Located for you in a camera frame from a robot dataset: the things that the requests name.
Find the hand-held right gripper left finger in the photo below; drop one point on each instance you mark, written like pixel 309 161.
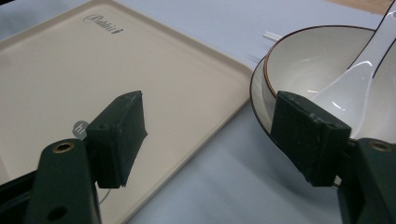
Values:
pixel 93 155

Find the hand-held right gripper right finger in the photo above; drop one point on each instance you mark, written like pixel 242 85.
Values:
pixel 320 146

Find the white ceramic soup spoon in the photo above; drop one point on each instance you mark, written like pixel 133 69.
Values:
pixel 355 87

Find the white bowl with dark rim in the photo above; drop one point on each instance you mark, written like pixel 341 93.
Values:
pixel 311 59

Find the beige plastic tray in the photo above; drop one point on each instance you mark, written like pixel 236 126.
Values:
pixel 93 68

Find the white chopsticks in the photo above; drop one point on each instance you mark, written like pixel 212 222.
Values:
pixel 271 36

